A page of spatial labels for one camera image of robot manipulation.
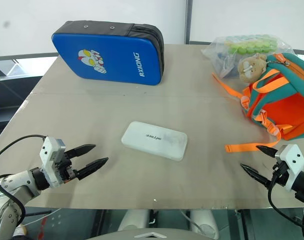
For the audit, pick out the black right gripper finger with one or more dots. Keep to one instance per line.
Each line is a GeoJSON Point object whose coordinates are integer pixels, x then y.
{"type": "Point", "coordinates": [267, 150]}
{"type": "Point", "coordinates": [254, 173]}

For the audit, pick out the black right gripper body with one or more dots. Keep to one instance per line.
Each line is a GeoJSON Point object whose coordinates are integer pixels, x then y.
{"type": "Point", "coordinates": [280, 172]}

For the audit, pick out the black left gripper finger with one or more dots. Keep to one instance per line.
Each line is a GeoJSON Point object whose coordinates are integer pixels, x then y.
{"type": "Point", "coordinates": [92, 167]}
{"type": "Point", "coordinates": [82, 149]}

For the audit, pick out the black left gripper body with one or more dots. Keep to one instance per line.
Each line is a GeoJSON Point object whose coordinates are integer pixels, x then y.
{"type": "Point", "coordinates": [65, 168]}

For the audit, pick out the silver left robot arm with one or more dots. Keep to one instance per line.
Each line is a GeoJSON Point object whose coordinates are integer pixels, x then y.
{"type": "Point", "coordinates": [15, 185]}

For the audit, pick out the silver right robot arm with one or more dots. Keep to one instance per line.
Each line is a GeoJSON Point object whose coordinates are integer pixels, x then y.
{"type": "Point", "coordinates": [303, 183]}

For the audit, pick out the teal and orange backpack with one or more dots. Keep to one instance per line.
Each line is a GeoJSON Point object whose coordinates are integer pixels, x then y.
{"type": "Point", "coordinates": [282, 110]}

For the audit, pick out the white rectangular pouch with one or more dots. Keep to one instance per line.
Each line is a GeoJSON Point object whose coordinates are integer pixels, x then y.
{"type": "Point", "coordinates": [154, 140]}

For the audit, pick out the grey robot torso front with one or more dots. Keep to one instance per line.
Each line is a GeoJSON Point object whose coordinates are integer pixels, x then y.
{"type": "Point", "coordinates": [152, 235]}

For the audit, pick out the blue cartoon print pad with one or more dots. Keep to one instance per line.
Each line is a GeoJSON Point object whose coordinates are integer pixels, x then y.
{"type": "Point", "coordinates": [117, 60]}

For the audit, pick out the clear plastic bag with toys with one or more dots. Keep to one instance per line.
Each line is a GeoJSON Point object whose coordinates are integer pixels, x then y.
{"type": "Point", "coordinates": [222, 57]}

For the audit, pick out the grey vertical pole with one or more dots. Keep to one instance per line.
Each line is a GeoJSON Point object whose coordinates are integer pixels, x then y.
{"type": "Point", "coordinates": [187, 20]}

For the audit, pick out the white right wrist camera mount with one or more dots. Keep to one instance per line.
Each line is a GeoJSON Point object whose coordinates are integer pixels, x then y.
{"type": "Point", "coordinates": [292, 157]}

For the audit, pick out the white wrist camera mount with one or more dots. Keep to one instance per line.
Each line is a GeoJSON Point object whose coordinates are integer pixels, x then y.
{"type": "Point", "coordinates": [292, 157]}
{"type": "Point", "coordinates": [50, 150]}

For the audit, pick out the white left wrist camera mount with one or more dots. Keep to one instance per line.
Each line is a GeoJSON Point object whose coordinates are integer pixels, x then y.
{"type": "Point", "coordinates": [50, 150]}

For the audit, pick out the grey window rail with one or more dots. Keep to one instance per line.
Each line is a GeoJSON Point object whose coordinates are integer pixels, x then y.
{"type": "Point", "coordinates": [22, 58]}

